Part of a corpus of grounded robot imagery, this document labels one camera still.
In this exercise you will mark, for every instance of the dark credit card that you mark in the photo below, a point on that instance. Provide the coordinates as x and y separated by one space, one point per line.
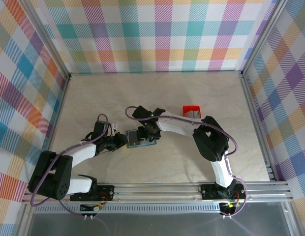
133 138

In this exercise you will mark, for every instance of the blue card holder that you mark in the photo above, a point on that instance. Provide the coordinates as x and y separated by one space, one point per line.
146 145

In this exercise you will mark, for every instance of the red card box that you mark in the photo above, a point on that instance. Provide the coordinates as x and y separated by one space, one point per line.
190 107

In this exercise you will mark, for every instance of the silver credit card stack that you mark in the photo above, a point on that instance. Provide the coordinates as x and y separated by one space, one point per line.
193 114

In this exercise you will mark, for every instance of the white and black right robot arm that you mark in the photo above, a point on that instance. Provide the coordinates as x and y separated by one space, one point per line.
177 123

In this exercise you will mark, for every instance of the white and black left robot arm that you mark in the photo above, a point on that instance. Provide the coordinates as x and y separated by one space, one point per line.
83 151

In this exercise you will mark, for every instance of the grey metal panel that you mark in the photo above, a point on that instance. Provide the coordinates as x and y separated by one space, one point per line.
155 226

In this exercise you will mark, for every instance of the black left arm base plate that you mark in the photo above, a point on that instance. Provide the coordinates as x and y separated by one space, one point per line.
109 191

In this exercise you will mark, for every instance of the thin aluminium back rail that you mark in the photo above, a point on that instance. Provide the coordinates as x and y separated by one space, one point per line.
155 72

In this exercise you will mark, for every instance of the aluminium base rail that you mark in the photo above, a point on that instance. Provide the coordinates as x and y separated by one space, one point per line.
155 194

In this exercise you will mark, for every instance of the aluminium side rail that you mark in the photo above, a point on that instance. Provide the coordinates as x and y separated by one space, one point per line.
257 123
61 108

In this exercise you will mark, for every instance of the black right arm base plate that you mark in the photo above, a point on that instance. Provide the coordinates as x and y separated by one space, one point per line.
207 193

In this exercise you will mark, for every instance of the aluminium frame post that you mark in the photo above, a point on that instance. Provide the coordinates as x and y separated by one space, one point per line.
50 37
262 37

